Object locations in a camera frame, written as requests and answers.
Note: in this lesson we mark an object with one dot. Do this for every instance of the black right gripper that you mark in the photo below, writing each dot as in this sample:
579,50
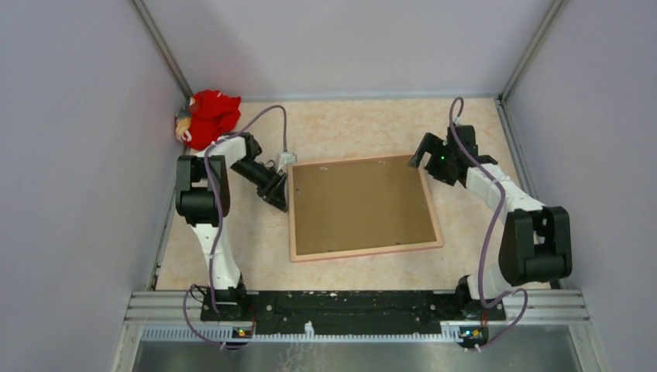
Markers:
431,144

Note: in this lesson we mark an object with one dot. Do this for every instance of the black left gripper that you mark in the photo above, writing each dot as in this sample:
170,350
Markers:
273,196

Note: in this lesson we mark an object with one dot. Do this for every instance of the brown frame backing board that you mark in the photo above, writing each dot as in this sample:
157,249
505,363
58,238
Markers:
359,205

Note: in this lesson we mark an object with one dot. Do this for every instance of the pink wooden picture frame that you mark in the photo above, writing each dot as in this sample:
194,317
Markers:
359,254

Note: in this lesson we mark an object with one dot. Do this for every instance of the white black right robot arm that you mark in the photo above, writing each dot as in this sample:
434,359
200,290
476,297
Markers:
526,241

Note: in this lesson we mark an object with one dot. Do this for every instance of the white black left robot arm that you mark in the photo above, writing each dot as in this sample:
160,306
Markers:
202,198

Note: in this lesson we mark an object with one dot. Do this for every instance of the red crumpled cloth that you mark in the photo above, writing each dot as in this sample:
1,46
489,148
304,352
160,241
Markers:
206,116

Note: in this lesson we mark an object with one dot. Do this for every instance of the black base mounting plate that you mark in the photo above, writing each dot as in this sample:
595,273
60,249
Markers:
351,313

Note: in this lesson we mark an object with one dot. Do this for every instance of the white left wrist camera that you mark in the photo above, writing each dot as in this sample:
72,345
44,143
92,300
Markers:
284,159

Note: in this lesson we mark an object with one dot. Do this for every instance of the aluminium front rail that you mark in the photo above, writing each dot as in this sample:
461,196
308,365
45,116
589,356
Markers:
542,330

